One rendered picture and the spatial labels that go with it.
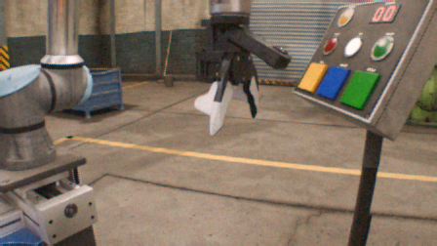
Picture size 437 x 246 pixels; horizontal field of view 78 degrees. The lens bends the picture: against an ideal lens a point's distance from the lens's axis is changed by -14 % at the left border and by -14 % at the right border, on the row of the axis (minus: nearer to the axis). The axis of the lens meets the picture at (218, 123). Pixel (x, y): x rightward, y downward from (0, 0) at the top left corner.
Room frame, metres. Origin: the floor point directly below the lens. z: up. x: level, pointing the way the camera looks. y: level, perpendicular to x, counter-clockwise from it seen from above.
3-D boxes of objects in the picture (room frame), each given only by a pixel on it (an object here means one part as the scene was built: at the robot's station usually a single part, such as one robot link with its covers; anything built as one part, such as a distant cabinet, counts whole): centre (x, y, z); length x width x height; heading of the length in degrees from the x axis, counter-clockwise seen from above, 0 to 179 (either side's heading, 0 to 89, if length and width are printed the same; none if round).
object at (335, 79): (0.66, -0.26, 1.01); 0.07 x 0.05 x 0.07; 11
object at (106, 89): (5.04, 2.33, 0.36); 1.20 x 0.80 x 0.72; 59
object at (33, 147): (0.66, 0.49, 0.87); 0.15 x 0.15 x 0.10
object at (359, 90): (0.56, -0.28, 1.01); 0.07 x 0.05 x 0.07; 11
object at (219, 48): (0.57, -0.01, 1.07); 0.09 x 0.08 x 0.12; 56
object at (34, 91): (0.67, 0.48, 0.98); 0.13 x 0.12 x 0.14; 154
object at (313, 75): (0.76, -0.24, 1.01); 0.07 x 0.05 x 0.07; 11
